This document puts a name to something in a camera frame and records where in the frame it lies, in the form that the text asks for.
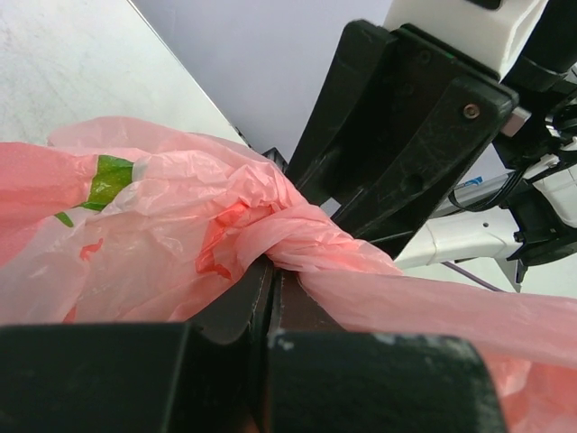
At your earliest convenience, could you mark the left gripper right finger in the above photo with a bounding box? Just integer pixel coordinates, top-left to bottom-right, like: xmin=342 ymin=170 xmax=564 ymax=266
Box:
xmin=266 ymin=272 xmax=508 ymax=432

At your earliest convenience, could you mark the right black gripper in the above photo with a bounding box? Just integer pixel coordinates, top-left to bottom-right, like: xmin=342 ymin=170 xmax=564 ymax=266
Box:
xmin=286 ymin=20 xmax=518 ymax=258

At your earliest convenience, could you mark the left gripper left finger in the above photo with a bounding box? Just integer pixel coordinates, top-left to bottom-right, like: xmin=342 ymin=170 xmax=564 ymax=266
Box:
xmin=1 ymin=259 xmax=274 ymax=432

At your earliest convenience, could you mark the pink plastic bag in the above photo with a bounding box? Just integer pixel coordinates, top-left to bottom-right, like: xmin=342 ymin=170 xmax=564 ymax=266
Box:
xmin=1 ymin=116 xmax=576 ymax=432

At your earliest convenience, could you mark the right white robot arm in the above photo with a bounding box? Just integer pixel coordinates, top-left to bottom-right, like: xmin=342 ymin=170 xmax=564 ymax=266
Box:
xmin=287 ymin=1 xmax=576 ymax=287

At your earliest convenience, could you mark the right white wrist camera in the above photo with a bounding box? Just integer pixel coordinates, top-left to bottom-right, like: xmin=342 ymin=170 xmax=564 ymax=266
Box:
xmin=383 ymin=0 xmax=547 ymax=78

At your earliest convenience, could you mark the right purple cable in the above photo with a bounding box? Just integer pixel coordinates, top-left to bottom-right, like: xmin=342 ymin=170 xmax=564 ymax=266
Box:
xmin=444 ymin=260 xmax=504 ymax=293

